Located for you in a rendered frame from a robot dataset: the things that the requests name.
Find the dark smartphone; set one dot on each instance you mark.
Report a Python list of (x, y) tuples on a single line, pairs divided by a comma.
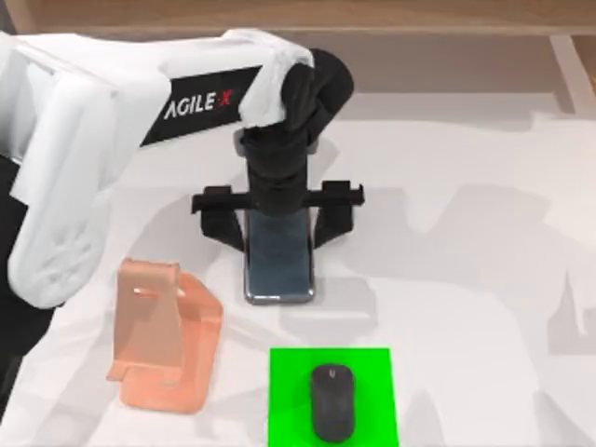
[(279, 261)]

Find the salmon phone stand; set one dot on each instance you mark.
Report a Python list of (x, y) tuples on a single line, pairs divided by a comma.
[(149, 326)]

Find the green square mat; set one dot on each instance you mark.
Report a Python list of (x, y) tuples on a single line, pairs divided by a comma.
[(288, 400)]

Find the black computer mouse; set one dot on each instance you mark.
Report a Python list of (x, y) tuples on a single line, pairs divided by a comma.
[(332, 405)]

